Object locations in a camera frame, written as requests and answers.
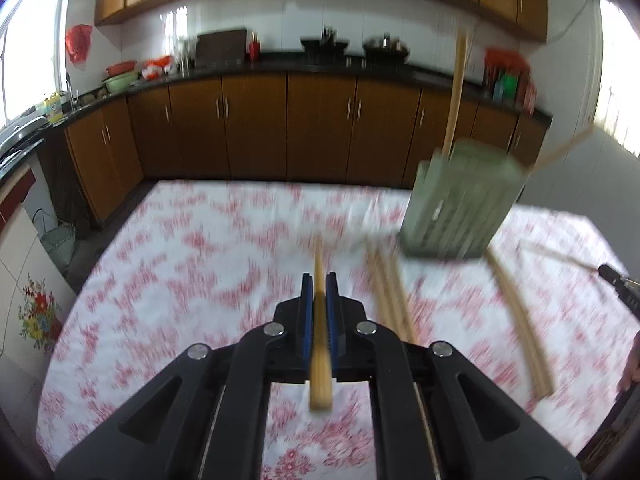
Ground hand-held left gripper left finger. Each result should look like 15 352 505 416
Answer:
55 273 315 480

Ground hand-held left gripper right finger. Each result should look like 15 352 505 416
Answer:
326 273 583 480

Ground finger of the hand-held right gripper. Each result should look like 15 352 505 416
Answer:
597 262 640 317

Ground wooden chopstick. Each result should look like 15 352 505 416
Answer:
442 30 473 161
485 252 543 398
309 237 334 413
366 249 401 341
520 242 601 273
380 250 416 345
492 250 555 393
535 127 596 171

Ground grey-green chopstick holder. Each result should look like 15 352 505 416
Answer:
400 140 531 261

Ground person's right hand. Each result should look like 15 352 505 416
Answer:
617 330 640 396

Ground red floral tablecloth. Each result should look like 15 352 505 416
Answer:
35 180 640 480

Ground brown lower kitchen cabinets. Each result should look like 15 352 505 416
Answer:
64 71 551 223

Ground red plastic bag on bottles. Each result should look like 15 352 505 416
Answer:
482 47 538 111

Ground black kitchen countertop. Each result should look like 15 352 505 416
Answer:
0 52 553 161

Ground woven basket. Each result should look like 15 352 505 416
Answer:
40 220 79 272

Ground black wok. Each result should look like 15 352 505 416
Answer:
300 35 349 57

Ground wok with metal lid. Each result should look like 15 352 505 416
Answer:
362 35 412 59

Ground white floral printed cabinet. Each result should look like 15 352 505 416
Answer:
0 205 77 357

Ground brown wooden box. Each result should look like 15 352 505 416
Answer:
195 29 249 67

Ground red and white plastic bag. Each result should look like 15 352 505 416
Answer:
141 57 177 81

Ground green plastic basin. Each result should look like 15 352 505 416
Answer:
102 71 141 94

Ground yellow dish soap bottle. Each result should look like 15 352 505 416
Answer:
45 92 66 124

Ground red hanging plastic bag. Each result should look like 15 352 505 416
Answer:
65 24 94 66

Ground window beside sink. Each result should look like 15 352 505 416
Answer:
0 0 67 126

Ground window beside cable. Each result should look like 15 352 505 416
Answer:
595 0 640 161

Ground wall cable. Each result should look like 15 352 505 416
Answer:
547 0 597 47

